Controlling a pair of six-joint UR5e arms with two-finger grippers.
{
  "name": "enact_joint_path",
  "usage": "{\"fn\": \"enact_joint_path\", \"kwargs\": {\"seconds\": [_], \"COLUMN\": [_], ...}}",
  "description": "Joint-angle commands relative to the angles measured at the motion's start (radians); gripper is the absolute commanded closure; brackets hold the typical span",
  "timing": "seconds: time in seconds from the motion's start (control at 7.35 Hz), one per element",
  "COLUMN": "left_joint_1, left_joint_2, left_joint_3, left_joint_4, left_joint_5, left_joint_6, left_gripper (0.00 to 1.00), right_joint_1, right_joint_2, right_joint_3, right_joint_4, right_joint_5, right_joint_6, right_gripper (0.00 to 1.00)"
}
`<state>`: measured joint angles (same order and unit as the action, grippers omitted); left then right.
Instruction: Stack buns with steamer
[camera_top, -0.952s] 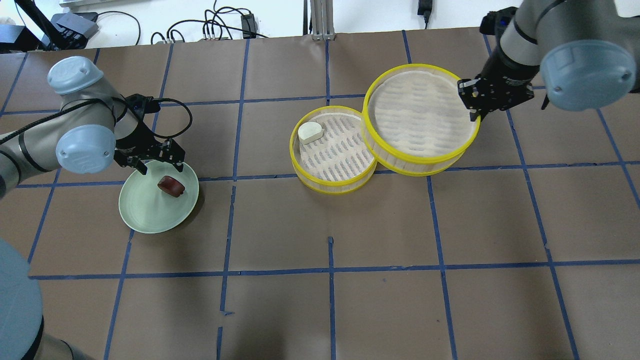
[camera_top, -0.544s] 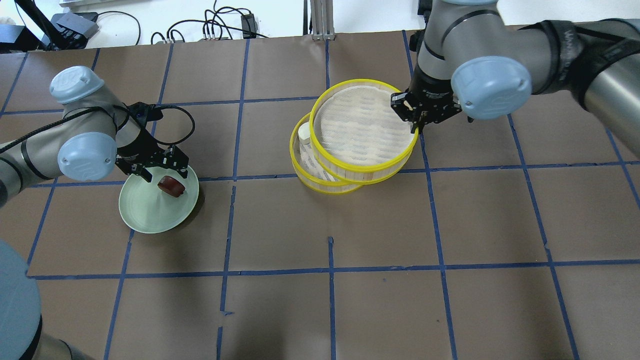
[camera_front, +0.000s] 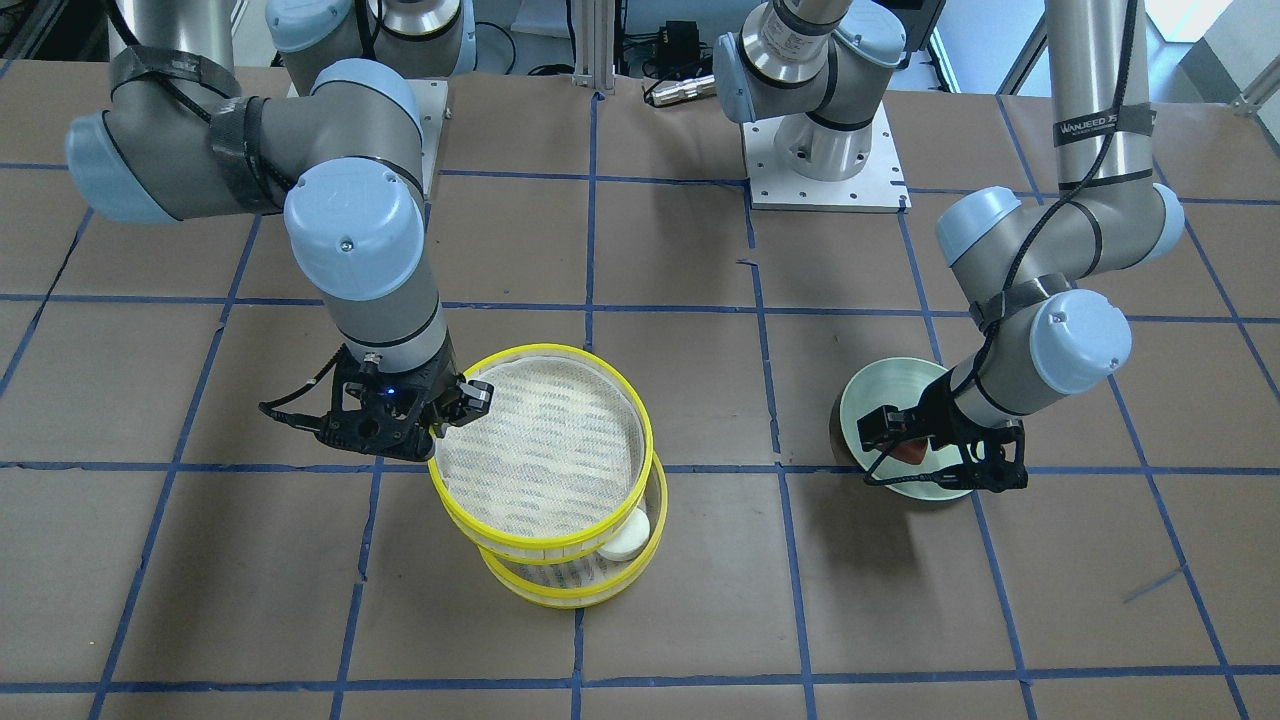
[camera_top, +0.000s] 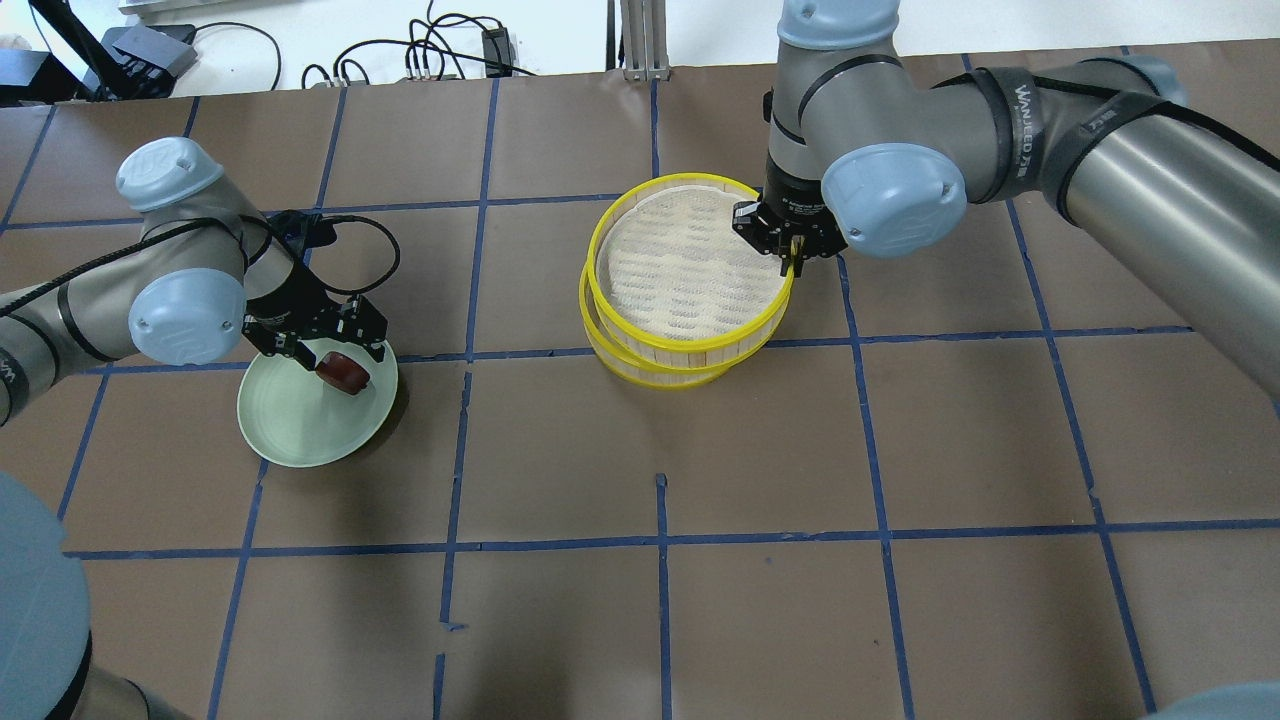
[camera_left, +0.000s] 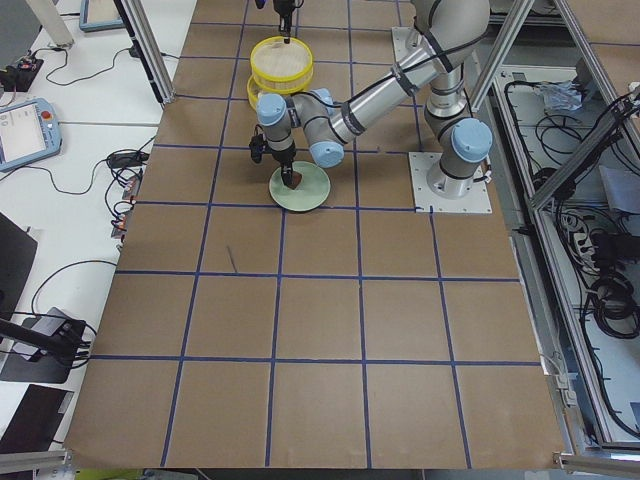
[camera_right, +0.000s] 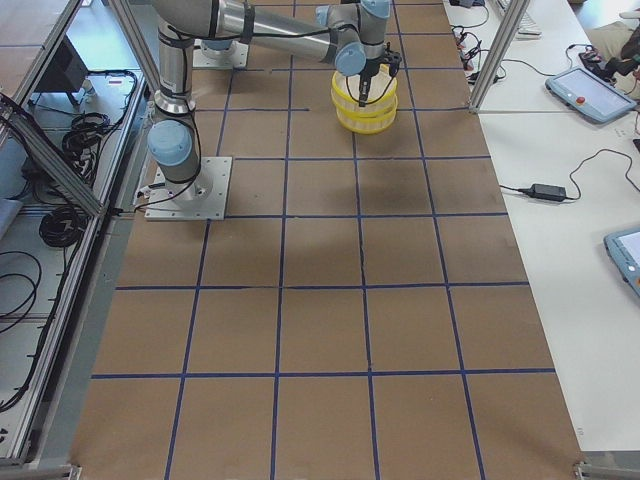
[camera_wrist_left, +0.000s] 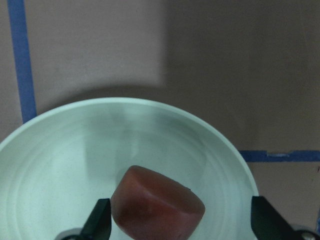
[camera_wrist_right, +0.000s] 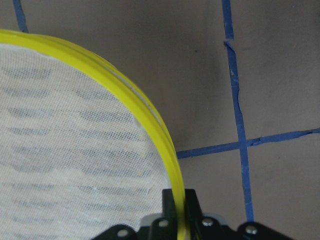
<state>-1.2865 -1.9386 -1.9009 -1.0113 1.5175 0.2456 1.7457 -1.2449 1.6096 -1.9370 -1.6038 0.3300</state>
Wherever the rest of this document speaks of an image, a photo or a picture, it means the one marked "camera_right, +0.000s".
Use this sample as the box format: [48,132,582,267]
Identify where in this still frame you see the black cable bundle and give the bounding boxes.
[38,112,111,249]

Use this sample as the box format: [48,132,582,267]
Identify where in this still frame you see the aluminium frame post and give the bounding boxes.
[469,0,530,113]

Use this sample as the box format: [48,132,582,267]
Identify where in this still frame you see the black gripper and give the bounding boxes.
[358,42,401,107]

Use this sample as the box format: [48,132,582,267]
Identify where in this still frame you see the blue teach pendant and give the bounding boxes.
[603,227,639,295]
[545,67,637,124]

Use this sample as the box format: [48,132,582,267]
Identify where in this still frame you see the yellow steamer basket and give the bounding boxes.
[330,63,399,117]
[335,98,398,135]

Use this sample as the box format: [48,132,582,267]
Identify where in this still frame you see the black power adapter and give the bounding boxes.
[517,183,568,202]

